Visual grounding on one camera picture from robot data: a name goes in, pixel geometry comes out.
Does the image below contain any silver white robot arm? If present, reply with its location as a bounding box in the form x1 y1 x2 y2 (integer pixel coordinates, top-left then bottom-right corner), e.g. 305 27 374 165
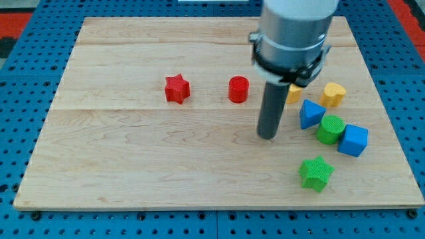
255 0 339 71

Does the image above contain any black clamp on arm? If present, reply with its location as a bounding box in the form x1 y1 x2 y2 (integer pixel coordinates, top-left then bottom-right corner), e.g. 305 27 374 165
248 30 331 88

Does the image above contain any red star block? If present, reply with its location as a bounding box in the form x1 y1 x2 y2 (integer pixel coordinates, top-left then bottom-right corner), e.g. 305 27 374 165
164 74 191 104

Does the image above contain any green star block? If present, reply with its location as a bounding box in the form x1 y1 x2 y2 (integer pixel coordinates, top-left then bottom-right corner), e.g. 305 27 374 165
298 155 335 193

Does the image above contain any red cylinder block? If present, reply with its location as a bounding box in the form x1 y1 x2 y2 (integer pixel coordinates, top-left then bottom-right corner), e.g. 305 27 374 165
228 76 250 104

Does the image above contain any light wooden board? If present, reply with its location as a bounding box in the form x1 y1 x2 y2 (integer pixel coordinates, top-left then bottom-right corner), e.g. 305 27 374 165
14 17 424 211

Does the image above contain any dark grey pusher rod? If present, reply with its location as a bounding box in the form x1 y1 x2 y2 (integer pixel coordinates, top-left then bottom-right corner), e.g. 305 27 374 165
256 82 290 139

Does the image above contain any yellow block behind rod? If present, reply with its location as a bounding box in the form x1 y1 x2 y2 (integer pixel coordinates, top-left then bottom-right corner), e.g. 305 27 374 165
286 84 303 104

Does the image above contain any blue triangle block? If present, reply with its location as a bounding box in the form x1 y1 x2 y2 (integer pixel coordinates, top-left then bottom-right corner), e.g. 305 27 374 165
299 100 326 129

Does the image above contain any green cylinder block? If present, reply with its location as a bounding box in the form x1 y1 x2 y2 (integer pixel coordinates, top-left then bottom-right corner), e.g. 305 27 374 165
316 115 345 145

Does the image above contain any yellow heart block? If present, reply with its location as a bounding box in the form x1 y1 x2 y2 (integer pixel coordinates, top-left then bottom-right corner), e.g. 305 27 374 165
319 82 347 108

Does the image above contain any blue cube block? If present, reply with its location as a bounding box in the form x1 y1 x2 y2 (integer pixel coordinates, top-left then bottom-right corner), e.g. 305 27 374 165
337 124 369 157

